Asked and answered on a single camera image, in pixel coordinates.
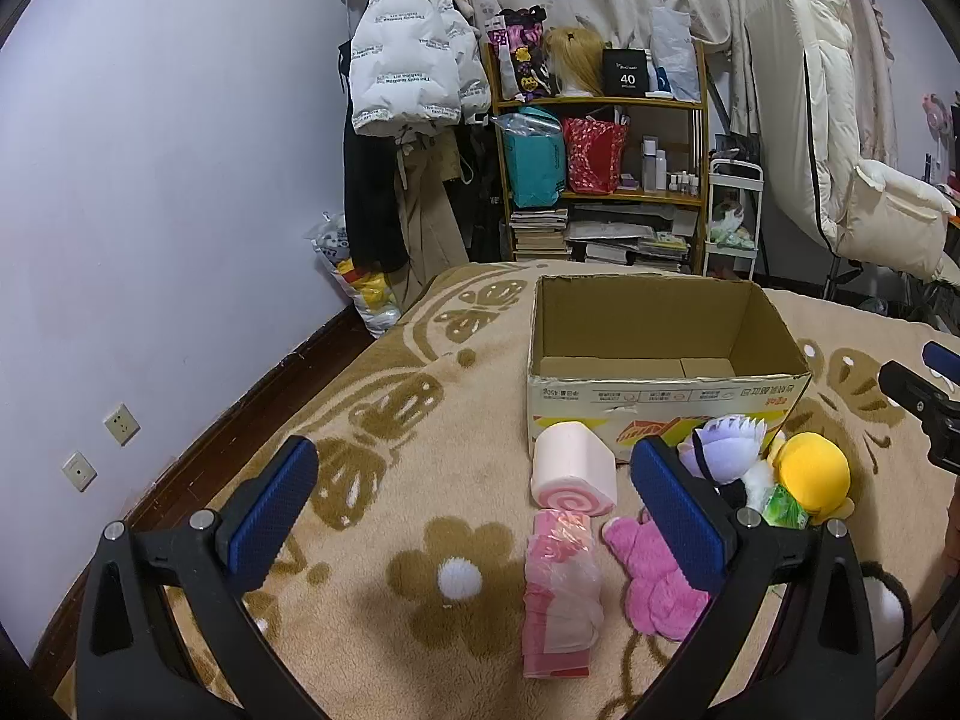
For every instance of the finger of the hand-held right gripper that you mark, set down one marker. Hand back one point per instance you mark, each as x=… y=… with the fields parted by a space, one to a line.
x=943 y=358
x=919 y=397

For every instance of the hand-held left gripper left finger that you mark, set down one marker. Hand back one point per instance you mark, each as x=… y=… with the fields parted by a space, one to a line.
x=270 y=517

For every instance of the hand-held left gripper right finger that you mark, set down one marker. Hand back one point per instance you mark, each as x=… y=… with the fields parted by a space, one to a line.
x=679 y=517

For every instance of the pink plush toy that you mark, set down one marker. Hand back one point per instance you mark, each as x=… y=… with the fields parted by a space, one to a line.
x=652 y=585

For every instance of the white-haired blindfolded plush doll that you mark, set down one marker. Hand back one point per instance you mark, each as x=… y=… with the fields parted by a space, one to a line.
x=724 y=450

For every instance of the white fluffy penguin plush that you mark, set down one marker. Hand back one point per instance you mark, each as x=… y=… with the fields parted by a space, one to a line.
x=759 y=484

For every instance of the green snack packet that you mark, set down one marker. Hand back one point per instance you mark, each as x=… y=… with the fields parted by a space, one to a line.
x=784 y=506

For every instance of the cardboard box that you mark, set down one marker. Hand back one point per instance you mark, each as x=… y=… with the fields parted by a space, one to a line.
x=667 y=397

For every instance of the pink swiss roll plush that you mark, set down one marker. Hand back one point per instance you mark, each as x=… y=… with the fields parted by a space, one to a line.
x=570 y=465

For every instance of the yellow round plush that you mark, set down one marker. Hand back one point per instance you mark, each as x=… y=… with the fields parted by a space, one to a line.
x=814 y=472

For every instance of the pink plastic-wrapped packet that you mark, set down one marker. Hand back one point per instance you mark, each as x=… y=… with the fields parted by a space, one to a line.
x=559 y=592

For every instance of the pink desk fan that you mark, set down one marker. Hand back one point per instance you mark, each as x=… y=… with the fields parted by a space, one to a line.
x=939 y=116

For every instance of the clear plastic bag of toys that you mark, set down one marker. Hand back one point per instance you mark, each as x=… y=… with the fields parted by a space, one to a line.
x=360 y=285

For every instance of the cream padded recliner chair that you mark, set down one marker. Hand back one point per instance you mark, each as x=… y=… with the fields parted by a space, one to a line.
x=832 y=127

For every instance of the white metal cart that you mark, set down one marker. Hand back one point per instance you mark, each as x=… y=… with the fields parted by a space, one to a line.
x=735 y=172

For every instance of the pile of papers and magazines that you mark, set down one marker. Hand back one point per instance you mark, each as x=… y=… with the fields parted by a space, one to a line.
x=630 y=236

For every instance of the row of small bottles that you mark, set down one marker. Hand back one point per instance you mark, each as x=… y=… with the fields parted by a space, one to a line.
x=684 y=182

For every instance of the stack of books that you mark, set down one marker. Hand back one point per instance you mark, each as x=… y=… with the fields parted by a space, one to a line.
x=540 y=236

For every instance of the beige hanging trousers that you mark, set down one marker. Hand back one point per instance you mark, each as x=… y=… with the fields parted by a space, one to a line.
x=431 y=225

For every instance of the dark hanging garment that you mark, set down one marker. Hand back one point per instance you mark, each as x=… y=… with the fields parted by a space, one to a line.
x=367 y=195

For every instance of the tall white bottle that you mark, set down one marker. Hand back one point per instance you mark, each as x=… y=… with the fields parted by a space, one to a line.
x=661 y=171
x=649 y=165

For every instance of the red patterned bag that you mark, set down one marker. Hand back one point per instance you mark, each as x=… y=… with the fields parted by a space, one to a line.
x=592 y=157

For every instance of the teal bag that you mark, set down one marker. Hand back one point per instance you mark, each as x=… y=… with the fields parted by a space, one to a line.
x=532 y=161

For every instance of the white plastic bag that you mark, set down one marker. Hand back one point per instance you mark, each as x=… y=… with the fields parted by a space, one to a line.
x=675 y=52

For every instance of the wooden shelf unit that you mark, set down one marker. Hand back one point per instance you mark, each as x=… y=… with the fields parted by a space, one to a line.
x=600 y=102

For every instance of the black box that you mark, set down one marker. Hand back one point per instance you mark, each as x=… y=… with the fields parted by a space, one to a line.
x=626 y=75

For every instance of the blond wig on mannequin head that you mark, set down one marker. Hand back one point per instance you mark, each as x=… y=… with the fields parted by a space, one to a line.
x=574 y=52

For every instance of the white puffer jacket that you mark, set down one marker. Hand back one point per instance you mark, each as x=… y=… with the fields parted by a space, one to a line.
x=405 y=52

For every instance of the purple printed bag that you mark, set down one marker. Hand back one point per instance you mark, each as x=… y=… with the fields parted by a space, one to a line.
x=517 y=52

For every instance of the white wall socket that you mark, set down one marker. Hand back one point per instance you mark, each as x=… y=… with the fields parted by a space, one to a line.
x=121 y=424
x=79 y=472

